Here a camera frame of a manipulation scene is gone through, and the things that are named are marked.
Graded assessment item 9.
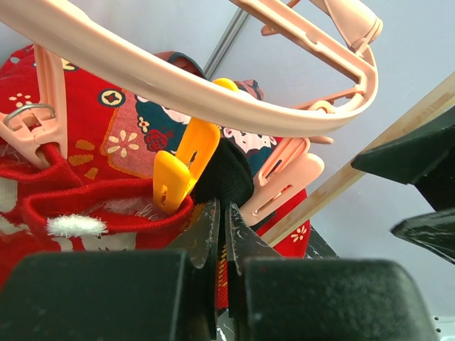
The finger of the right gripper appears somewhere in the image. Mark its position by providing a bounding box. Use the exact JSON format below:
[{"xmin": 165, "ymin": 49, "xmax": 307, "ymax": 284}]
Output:
[
  {"xmin": 351, "ymin": 108, "xmax": 454, "ymax": 211},
  {"xmin": 390, "ymin": 208, "xmax": 454, "ymax": 264}
]

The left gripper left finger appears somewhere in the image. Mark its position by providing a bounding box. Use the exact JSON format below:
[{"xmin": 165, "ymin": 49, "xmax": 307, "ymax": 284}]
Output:
[{"xmin": 167, "ymin": 199, "xmax": 220, "ymax": 340}]

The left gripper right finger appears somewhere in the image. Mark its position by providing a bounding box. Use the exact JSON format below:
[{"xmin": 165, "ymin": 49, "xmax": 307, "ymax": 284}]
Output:
[{"xmin": 225, "ymin": 203, "xmax": 282, "ymax": 318}]

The yellow orange clip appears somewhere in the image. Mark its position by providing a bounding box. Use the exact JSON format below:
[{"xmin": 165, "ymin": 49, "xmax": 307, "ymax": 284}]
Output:
[{"xmin": 152, "ymin": 77, "xmax": 237, "ymax": 214}]

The pink clip holding red sock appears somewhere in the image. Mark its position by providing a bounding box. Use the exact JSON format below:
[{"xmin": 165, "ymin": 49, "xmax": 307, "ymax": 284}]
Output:
[{"xmin": 1, "ymin": 45, "xmax": 68, "ymax": 169}]

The pink round clip hanger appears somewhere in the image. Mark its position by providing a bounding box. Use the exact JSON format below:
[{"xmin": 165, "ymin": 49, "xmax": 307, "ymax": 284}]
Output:
[{"xmin": 0, "ymin": 0, "xmax": 384, "ymax": 139}]

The black argyle sock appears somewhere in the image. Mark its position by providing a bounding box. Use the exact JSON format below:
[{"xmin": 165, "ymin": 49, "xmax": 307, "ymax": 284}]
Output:
[{"xmin": 192, "ymin": 138, "xmax": 253, "ymax": 310}]

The red cat pattern sock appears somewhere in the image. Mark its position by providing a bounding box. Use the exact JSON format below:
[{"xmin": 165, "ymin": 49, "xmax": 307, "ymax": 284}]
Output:
[{"xmin": 1, "ymin": 143, "xmax": 82, "ymax": 285}]

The pink clip right side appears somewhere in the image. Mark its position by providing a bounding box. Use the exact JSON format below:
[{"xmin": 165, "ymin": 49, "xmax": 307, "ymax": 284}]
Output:
[{"xmin": 240, "ymin": 137, "xmax": 324, "ymax": 226}]

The red cartoon patterned blanket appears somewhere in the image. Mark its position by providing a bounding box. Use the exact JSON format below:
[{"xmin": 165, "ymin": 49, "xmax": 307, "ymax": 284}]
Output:
[{"xmin": 0, "ymin": 44, "xmax": 312, "ymax": 259}]

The wooden clothes rack frame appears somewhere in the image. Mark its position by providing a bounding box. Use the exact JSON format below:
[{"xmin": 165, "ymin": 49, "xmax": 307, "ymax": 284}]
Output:
[{"xmin": 262, "ymin": 74, "xmax": 454, "ymax": 247}]

